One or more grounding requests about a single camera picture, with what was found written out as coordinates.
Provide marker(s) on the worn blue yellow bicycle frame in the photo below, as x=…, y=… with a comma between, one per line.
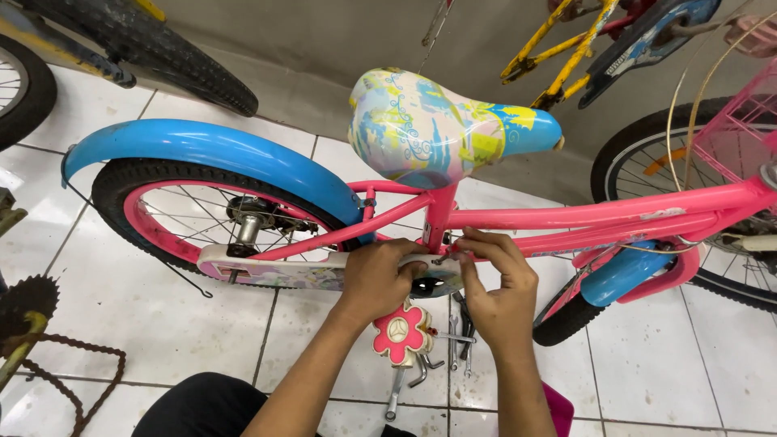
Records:
x=54, y=51

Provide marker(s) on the pink flower bicycle pedal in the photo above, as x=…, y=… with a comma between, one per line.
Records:
x=400, y=334

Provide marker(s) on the silver axle peg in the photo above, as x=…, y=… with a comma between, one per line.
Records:
x=246, y=233

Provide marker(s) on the smooth black bicycle wheel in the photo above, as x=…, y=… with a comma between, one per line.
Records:
x=42, y=91

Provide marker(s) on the person's right hand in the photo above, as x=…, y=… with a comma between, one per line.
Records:
x=501, y=291

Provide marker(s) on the knobbly black bicycle tyre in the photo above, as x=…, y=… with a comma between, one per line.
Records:
x=182, y=67

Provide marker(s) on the short silver spanner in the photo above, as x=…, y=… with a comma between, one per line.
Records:
x=468, y=363

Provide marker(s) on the thin red tipped metal tool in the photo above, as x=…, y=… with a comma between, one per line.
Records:
x=452, y=335

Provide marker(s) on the person's black trouser leg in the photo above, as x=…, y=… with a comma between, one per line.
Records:
x=200, y=406

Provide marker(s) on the pink plastic bicycle basket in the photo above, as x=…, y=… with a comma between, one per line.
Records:
x=737, y=133

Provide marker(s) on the small black bicycle tyre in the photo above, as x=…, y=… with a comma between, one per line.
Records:
x=564, y=318

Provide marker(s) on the black pliers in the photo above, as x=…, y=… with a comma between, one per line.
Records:
x=466, y=321

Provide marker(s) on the pink plastic container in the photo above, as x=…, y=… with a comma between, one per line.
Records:
x=558, y=410

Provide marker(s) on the pale pink bicycle part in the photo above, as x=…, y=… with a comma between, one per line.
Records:
x=756, y=36

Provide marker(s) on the small metal bolt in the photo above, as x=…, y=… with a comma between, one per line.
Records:
x=445, y=257

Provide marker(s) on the pink bicycle frame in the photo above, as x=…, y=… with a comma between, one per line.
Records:
x=576, y=213

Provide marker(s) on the long blue bicycle fender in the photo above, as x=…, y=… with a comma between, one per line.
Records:
x=212, y=149

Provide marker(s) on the olive metal bicycle part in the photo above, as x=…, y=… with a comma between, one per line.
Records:
x=9, y=212

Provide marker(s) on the bent silver hex key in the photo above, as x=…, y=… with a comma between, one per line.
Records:
x=422, y=370

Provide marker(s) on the large silver rimmed bicycle wheel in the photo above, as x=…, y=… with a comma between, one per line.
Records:
x=613, y=161

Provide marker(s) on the slim silver spanner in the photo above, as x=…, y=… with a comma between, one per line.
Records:
x=453, y=343

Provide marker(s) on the short blue bicycle fender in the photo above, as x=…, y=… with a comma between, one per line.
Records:
x=625, y=273

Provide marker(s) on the person's left hand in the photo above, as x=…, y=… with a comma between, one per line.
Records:
x=373, y=279

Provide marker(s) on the colourful printed bicycle saddle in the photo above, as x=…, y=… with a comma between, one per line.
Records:
x=425, y=127

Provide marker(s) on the pink rimmed spoked bicycle wheel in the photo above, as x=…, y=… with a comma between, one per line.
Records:
x=115, y=185

